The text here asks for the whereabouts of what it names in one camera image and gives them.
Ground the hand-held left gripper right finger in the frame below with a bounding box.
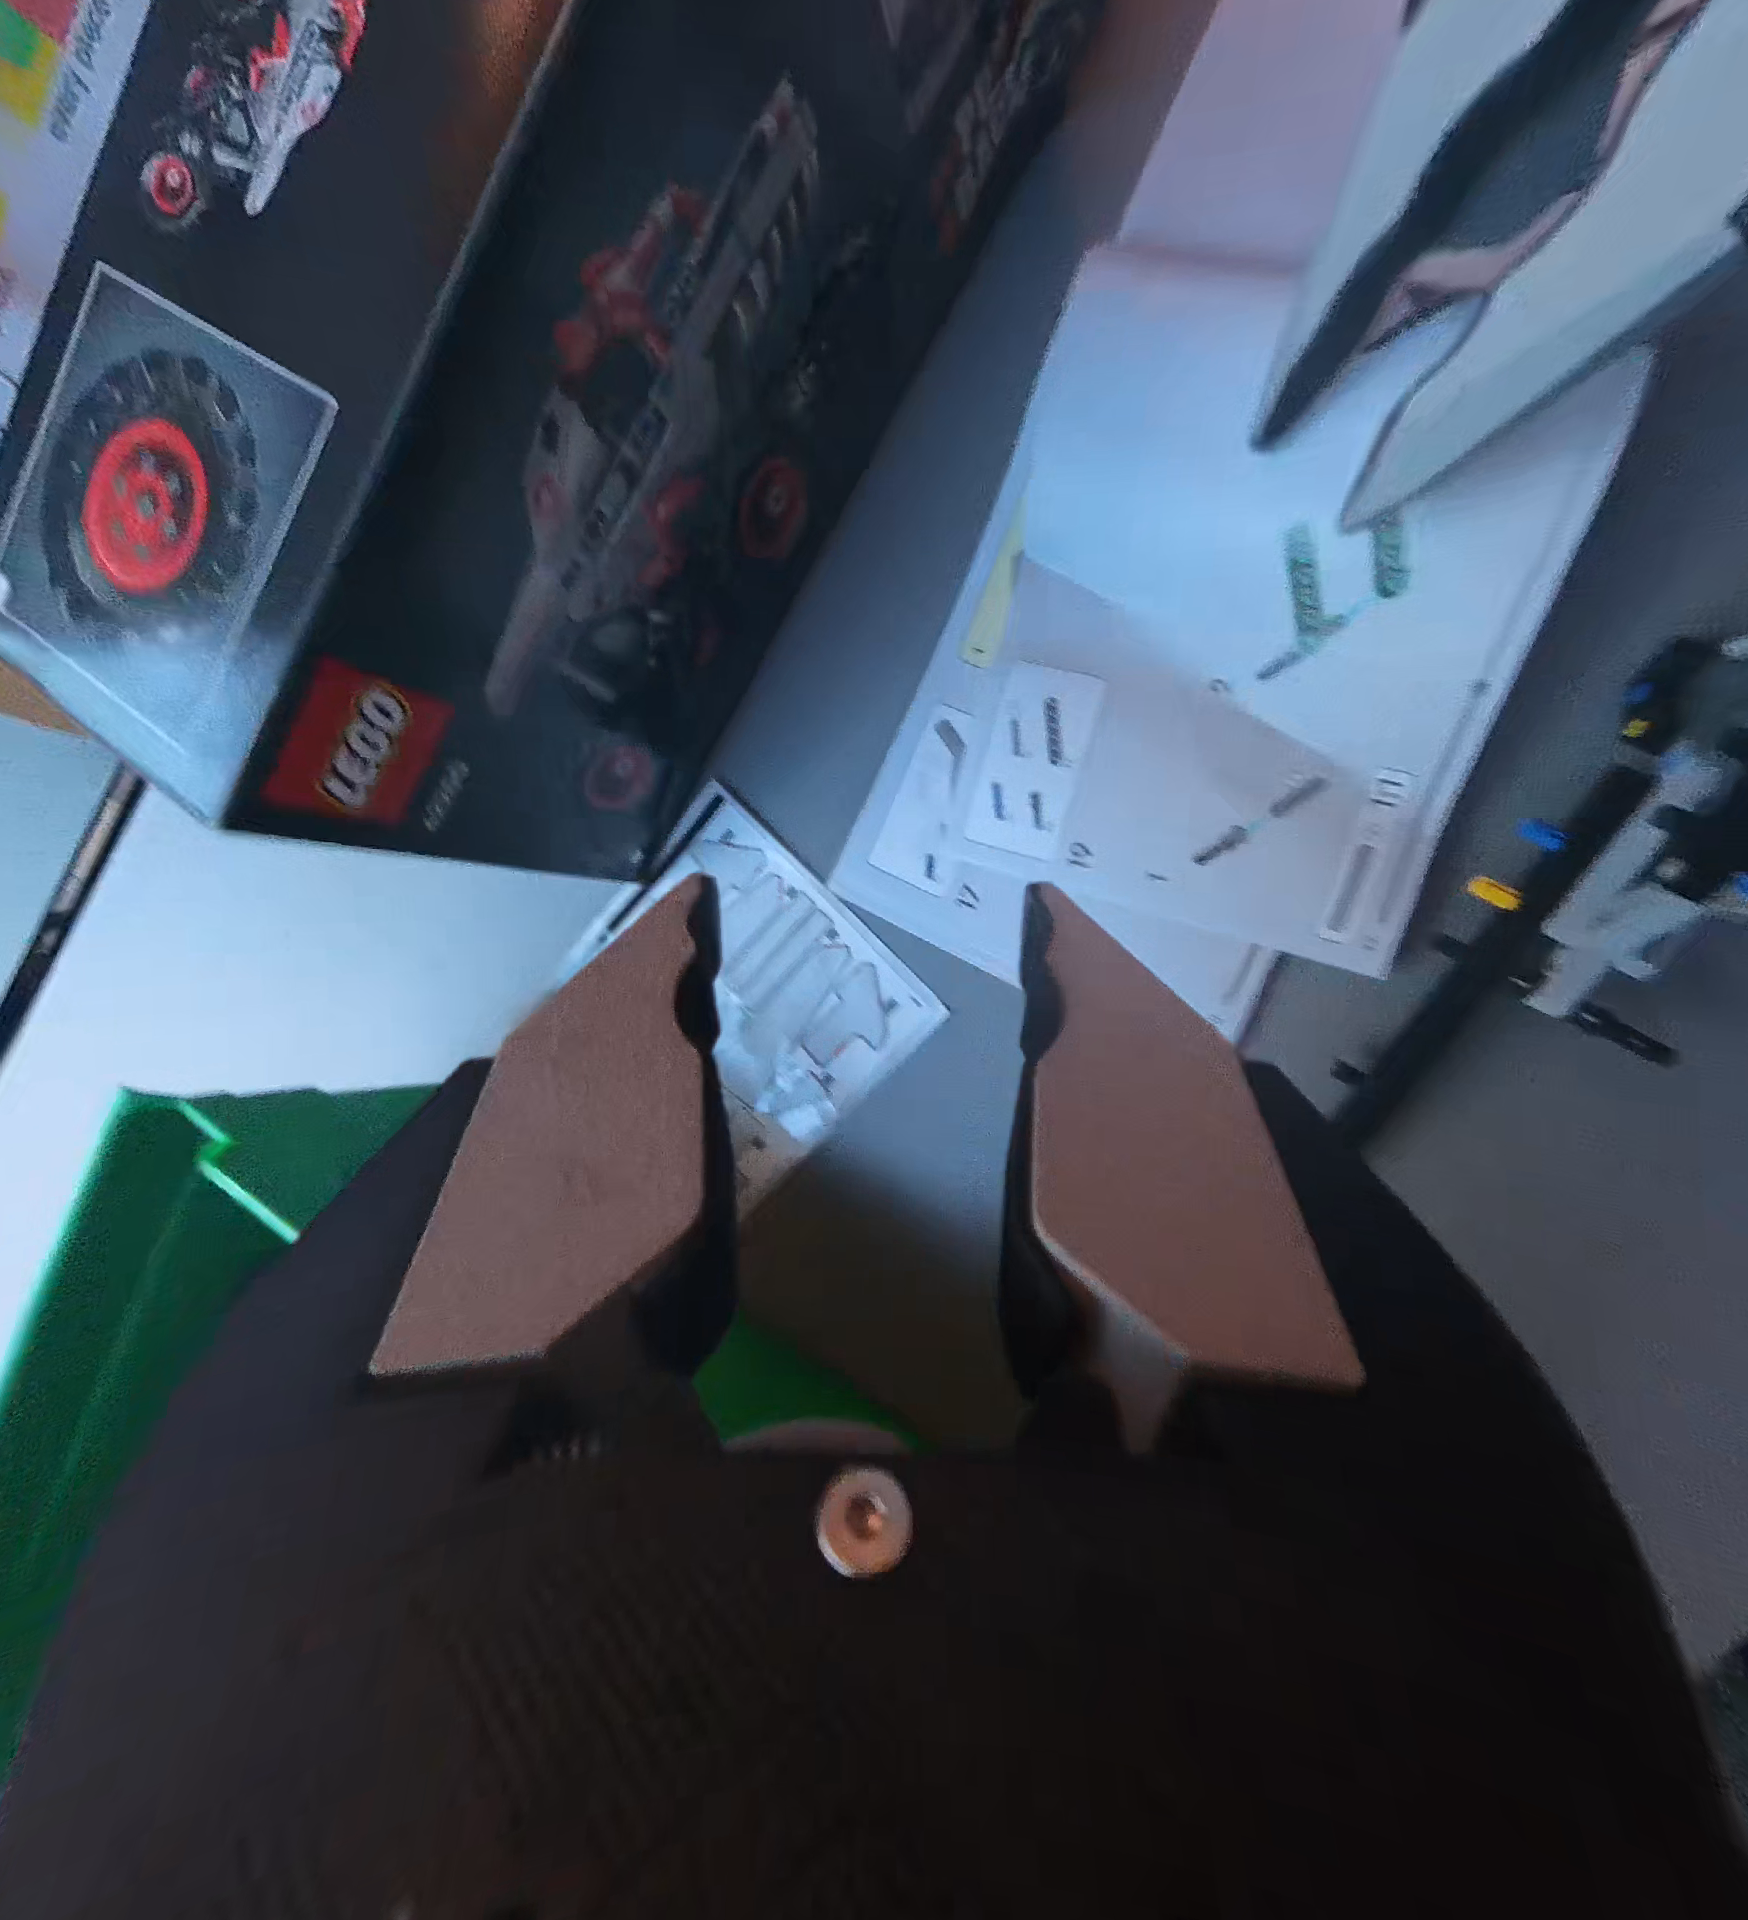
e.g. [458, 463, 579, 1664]
[995, 881, 1365, 1453]

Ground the partly built brick model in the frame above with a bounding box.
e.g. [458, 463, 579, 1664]
[1329, 554, 1748, 1141]

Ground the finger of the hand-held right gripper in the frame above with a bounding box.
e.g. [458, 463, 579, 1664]
[1252, 0, 1707, 450]
[1338, 0, 1748, 530]

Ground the black toy truck set box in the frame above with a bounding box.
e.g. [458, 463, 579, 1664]
[0, 0, 1115, 879]

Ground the open white instruction booklet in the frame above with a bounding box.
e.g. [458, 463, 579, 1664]
[827, 245, 1655, 1037]

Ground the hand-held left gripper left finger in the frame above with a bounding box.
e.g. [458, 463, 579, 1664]
[367, 873, 742, 1381]

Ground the white sticker sheet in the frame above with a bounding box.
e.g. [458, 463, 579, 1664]
[558, 780, 951, 1218]

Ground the green plastic bin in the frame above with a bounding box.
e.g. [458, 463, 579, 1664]
[0, 1085, 905, 1802]

